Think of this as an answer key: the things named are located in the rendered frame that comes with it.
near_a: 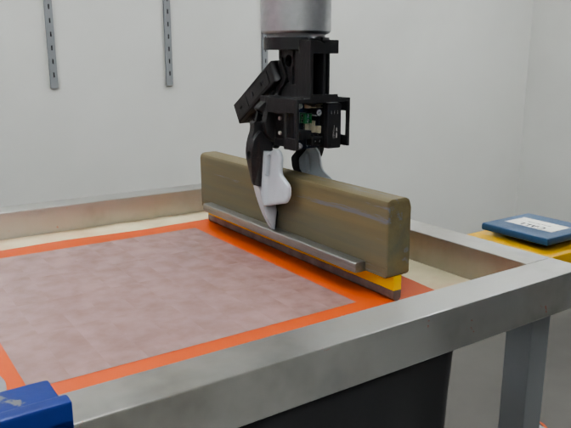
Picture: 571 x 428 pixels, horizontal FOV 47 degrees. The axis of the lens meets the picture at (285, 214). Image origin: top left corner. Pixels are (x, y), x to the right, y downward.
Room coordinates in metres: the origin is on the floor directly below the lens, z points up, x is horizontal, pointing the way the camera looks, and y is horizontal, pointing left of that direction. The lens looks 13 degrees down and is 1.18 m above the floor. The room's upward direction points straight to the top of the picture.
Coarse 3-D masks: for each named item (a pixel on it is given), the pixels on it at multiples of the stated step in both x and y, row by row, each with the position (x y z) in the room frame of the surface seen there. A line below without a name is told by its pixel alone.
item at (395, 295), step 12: (240, 228) 0.83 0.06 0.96; (264, 240) 0.78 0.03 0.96; (288, 252) 0.73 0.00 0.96; (300, 252) 0.71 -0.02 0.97; (312, 264) 0.70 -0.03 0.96; (324, 264) 0.68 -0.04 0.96; (348, 276) 0.64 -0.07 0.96; (372, 288) 0.61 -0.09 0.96; (384, 288) 0.60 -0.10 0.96; (396, 300) 0.59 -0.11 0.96
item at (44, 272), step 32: (192, 224) 0.88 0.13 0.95; (0, 256) 0.73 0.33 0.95; (32, 256) 0.73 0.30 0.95; (64, 256) 0.73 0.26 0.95; (96, 256) 0.73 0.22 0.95; (128, 256) 0.73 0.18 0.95; (160, 256) 0.73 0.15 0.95; (192, 256) 0.73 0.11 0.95; (224, 256) 0.73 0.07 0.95; (256, 256) 0.73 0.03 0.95; (0, 288) 0.62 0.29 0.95; (32, 288) 0.62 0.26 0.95; (64, 288) 0.62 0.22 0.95; (96, 288) 0.62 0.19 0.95
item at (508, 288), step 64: (128, 192) 0.94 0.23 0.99; (192, 192) 0.96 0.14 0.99; (448, 256) 0.67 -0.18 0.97; (512, 256) 0.62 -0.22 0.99; (384, 320) 0.46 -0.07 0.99; (448, 320) 0.48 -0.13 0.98; (512, 320) 0.53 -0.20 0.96; (128, 384) 0.36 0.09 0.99; (192, 384) 0.36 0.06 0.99; (256, 384) 0.38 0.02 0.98; (320, 384) 0.41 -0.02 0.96
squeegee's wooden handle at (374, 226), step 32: (224, 160) 0.84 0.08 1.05; (224, 192) 0.84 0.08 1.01; (320, 192) 0.66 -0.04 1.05; (352, 192) 0.63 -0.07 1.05; (384, 192) 0.62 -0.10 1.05; (288, 224) 0.72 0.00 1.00; (320, 224) 0.66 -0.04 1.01; (352, 224) 0.62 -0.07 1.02; (384, 224) 0.58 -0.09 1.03; (384, 256) 0.58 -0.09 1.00
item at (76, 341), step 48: (144, 288) 0.62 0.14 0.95; (192, 288) 0.62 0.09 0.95; (240, 288) 0.62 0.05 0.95; (288, 288) 0.62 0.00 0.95; (336, 288) 0.62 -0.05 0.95; (0, 336) 0.51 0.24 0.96; (48, 336) 0.51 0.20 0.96; (96, 336) 0.51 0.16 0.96; (144, 336) 0.51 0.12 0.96; (192, 336) 0.51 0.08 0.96; (240, 336) 0.51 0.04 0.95; (96, 384) 0.42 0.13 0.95
